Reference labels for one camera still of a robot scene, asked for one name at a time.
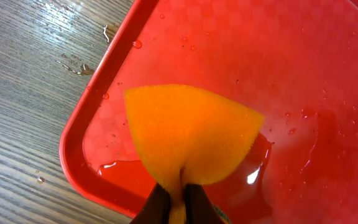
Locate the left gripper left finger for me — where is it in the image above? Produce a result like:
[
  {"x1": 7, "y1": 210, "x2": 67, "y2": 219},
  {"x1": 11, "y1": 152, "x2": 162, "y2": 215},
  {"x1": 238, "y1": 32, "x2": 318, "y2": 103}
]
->
[{"x1": 130, "y1": 184, "x2": 171, "y2": 224}]

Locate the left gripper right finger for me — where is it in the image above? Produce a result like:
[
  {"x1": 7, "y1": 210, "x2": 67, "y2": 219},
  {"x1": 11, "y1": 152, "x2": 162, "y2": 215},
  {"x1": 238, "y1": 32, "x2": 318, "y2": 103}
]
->
[{"x1": 184, "y1": 184, "x2": 224, "y2": 224}]

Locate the orange sponge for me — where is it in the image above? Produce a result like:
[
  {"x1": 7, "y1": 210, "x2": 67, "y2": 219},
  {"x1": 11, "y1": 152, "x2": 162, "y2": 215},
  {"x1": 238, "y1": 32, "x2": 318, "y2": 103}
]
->
[{"x1": 124, "y1": 85, "x2": 264, "y2": 223}]

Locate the red plastic tray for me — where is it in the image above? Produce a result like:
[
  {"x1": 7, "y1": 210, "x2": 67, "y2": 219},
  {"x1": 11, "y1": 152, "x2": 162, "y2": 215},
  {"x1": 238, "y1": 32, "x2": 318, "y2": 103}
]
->
[{"x1": 59, "y1": 0, "x2": 358, "y2": 223}]

